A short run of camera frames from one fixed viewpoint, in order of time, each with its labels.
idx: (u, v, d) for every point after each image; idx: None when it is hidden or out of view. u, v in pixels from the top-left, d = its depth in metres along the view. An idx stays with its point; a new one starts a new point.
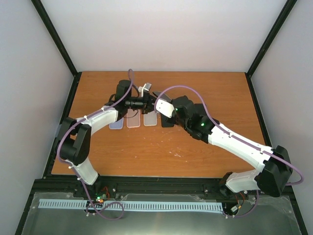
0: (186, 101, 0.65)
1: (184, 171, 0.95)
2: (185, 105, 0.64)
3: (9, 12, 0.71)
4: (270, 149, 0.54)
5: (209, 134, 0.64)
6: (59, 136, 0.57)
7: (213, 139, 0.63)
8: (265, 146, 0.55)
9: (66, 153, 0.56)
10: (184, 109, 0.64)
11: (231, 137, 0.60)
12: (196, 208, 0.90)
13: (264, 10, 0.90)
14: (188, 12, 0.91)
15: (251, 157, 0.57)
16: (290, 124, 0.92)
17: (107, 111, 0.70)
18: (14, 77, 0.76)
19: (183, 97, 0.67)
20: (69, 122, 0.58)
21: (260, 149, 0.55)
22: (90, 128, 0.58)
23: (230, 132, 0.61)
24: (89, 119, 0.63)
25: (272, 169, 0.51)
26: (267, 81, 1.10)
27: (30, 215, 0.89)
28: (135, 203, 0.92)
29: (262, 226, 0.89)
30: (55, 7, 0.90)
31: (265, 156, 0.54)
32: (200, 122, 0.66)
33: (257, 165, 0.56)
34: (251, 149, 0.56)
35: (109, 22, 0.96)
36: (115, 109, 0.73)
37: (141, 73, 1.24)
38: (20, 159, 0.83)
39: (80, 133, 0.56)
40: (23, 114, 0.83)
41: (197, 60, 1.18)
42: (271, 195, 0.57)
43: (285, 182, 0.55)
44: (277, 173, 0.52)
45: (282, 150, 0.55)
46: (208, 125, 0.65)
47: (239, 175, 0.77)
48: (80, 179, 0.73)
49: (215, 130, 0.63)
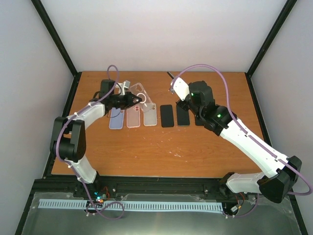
0: (204, 87, 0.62)
1: (184, 171, 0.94)
2: (203, 91, 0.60)
3: (9, 12, 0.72)
4: (286, 158, 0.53)
5: (224, 127, 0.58)
6: (54, 137, 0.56)
7: (226, 134, 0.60)
8: (281, 153, 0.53)
9: (65, 152, 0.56)
10: (200, 95, 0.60)
11: (247, 136, 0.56)
12: (196, 208, 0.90)
13: (263, 10, 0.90)
14: (187, 12, 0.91)
15: (264, 162, 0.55)
16: (290, 123, 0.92)
17: (95, 106, 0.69)
18: (14, 76, 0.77)
19: (202, 83, 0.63)
20: (60, 120, 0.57)
21: (276, 157, 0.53)
22: (83, 122, 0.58)
23: (247, 130, 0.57)
24: (79, 115, 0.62)
25: (283, 179, 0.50)
26: (268, 81, 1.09)
27: (30, 216, 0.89)
28: (135, 203, 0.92)
29: (262, 226, 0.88)
30: (55, 8, 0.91)
31: (279, 164, 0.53)
32: (217, 113, 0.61)
33: (268, 171, 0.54)
34: (266, 154, 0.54)
35: (108, 22, 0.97)
36: (101, 104, 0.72)
37: (141, 73, 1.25)
38: (20, 159, 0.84)
39: (76, 129, 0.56)
40: (23, 114, 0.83)
41: (197, 60, 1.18)
42: (270, 199, 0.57)
43: (289, 191, 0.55)
44: (287, 183, 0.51)
45: (297, 161, 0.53)
46: (225, 117, 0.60)
47: (241, 177, 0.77)
48: (80, 178, 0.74)
49: (232, 125, 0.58)
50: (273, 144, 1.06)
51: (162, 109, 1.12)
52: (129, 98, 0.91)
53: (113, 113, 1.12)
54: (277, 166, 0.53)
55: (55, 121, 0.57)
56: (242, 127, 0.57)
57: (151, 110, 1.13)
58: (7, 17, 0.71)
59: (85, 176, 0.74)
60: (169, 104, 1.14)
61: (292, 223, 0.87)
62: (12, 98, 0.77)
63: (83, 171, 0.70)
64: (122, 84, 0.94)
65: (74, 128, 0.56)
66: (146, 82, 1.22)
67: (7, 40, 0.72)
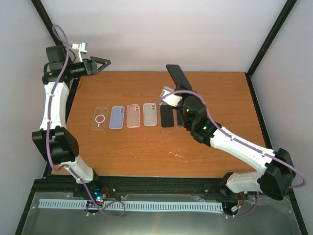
0: (199, 104, 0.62)
1: (184, 171, 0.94)
2: (199, 109, 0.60)
3: (9, 13, 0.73)
4: (272, 152, 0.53)
5: (211, 137, 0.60)
6: (43, 151, 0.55)
7: (215, 143, 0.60)
8: (266, 148, 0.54)
9: (61, 156, 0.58)
10: (196, 113, 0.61)
11: (233, 140, 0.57)
12: (196, 208, 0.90)
13: (262, 10, 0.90)
14: (187, 12, 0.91)
15: (252, 160, 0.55)
16: (289, 124, 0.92)
17: (56, 92, 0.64)
18: (14, 76, 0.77)
19: (198, 99, 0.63)
20: (38, 134, 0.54)
21: (262, 152, 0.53)
22: (64, 129, 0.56)
23: (232, 134, 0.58)
24: (51, 119, 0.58)
25: (274, 172, 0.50)
26: (267, 81, 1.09)
27: (30, 216, 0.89)
28: (135, 203, 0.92)
29: (262, 226, 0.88)
30: (55, 8, 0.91)
31: (266, 158, 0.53)
32: (203, 125, 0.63)
33: (259, 167, 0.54)
34: (253, 152, 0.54)
35: (107, 22, 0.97)
36: (60, 83, 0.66)
37: (141, 73, 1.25)
38: (20, 160, 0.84)
39: (61, 138, 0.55)
40: (22, 114, 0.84)
41: (197, 59, 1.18)
42: (274, 197, 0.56)
43: (288, 185, 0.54)
44: (279, 176, 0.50)
45: (284, 152, 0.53)
46: (211, 128, 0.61)
47: (241, 177, 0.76)
48: (79, 178, 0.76)
49: (217, 133, 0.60)
50: (273, 144, 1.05)
51: (162, 109, 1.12)
52: (87, 64, 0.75)
53: (113, 112, 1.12)
54: (265, 161, 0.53)
55: (34, 138, 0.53)
56: (227, 132, 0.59)
57: (151, 110, 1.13)
58: (8, 18, 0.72)
59: (85, 176, 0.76)
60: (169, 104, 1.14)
61: (292, 222, 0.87)
62: (12, 98, 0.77)
63: (82, 171, 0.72)
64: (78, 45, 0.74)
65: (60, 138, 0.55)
66: (146, 82, 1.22)
67: (6, 40, 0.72)
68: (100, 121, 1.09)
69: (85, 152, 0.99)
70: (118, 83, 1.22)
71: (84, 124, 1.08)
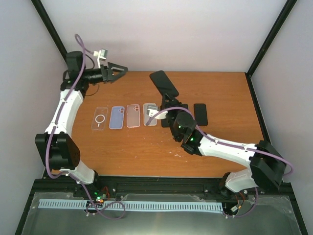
0: (190, 121, 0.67)
1: (184, 171, 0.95)
2: (190, 126, 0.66)
3: (10, 13, 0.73)
4: (254, 145, 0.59)
5: (198, 147, 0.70)
6: (43, 153, 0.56)
7: (204, 150, 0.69)
8: (248, 143, 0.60)
9: (59, 164, 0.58)
10: (188, 129, 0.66)
11: (217, 144, 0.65)
12: (196, 208, 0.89)
13: (263, 10, 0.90)
14: (187, 12, 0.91)
15: (237, 157, 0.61)
16: (289, 124, 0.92)
17: (69, 100, 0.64)
18: (14, 77, 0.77)
19: (188, 115, 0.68)
20: (41, 137, 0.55)
21: (244, 148, 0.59)
22: (68, 136, 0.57)
23: (215, 139, 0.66)
24: (57, 124, 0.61)
25: (258, 163, 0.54)
26: (267, 81, 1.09)
27: (30, 216, 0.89)
28: (135, 203, 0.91)
29: (262, 226, 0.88)
30: (55, 8, 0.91)
31: (249, 152, 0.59)
32: (190, 136, 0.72)
33: (245, 162, 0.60)
34: (237, 149, 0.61)
35: (107, 22, 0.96)
36: (76, 92, 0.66)
37: (141, 73, 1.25)
38: (20, 160, 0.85)
39: (61, 145, 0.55)
40: (22, 114, 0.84)
41: (197, 59, 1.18)
42: (270, 190, 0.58)
43: (280, 176, 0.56)
44: (264, 166, 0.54)
45: (266, 144, 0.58)
46: (197, 138, 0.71)
47: (237, 175, 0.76)
48: (79, 182, 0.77)
49: (203, 141, 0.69)
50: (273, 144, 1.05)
51: None
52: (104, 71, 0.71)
53: (113, 112, 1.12)
54: (248, 155, 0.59)
55: (36, 139, 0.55)
56: (211, 138, 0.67)
57: None
58: (8, 18, 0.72)
59: (84, 178, 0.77)
60: None
61: (292, 222, 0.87)
62: (12, 98, 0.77)
63: (82, 174, 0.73)
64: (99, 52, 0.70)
65: (60, 145, 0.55)
66: (146, 82, 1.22)
67: (7, 41, 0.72)
68: (100, 121, 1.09)
69: (85, 152, 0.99)
70: (118, 83, 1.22)
71: (84, 124, 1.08)
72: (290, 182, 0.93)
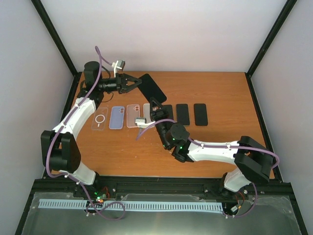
0: (183, 131, 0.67)
1: (184, 171, 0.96)
2: (185, 138, 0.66)
3: (9, 12, 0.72)
4: (236, 143, 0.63)
5: (188, 153, 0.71)
6: (44, 151, 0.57)
7: (193, 155, 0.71)
8: (231, 142, 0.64)
9: (57, 165, 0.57)
10: (182, 140, 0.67)
11: (203, 147, 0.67)
12: (196, 208, 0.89)
13: (263, 11, 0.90)
14: (188, 11, 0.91)
15: (224, 156, 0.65)
16: (288, 124, 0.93)
17: (82, 105, 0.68)
18: (14, 77, 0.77)
19: (181, 127, 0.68)
20: (47, 134, 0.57)
21: (228, 146, 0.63)
22: (73, 137, 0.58)
23: (201, 143, 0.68)
24: (66, 125, 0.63)
25: (242, 159, 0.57)
26: (267, 81, 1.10)
27: (30, 216, 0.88)
28: (135, 203, 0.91)
29: (262, 226, 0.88)
30: (55, 9, 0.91)
31: (233, 150, 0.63)
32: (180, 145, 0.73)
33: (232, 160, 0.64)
34: (222, 149, 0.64)
35: (108, 22, 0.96)
36: (89, 100, 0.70)
37: (141, 73, 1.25)
38: (20, 160, 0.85)
39: (63, 144, 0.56)
40: (22, 114, 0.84)
41: (197, 59, 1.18)
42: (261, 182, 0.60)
43: (268, 166, 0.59)
44: (248, 161, 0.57)
45: (249, 139, 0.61)
46: (186, 146, 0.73)
47: (233, 173, 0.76)
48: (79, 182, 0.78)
49: (192, 146, 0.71)
50: (273, 144, 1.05)
51: None
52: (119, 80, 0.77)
53: (114, 113, 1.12)
54: (233, 152, 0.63)
55: (42, 135, 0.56)
56: (197, 143, 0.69)
57: None
58: (8, 18, 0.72)
59: (85, 180, 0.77)
60: (169, 104, 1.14)
61: (292, 222, 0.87)
62: (12, 98, 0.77)
63: (82, 176, 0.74)
64: (115, 63, 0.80)
65: (62, 144, 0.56)
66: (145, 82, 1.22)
67: (7, 41, 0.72)
68: (100, 121, 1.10)
69: (86, 152, 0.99)
70: None
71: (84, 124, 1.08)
72: (290, 182, 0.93)
